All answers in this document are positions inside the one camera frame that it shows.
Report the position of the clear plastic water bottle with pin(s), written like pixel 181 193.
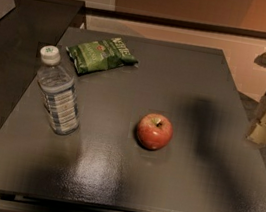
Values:
pixel 57 87

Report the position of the red apple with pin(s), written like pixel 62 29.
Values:
pixel 154 131

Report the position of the green chip bag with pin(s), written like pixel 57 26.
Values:
pixel 100 55

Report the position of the dark side table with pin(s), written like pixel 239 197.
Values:
pixel 31 25

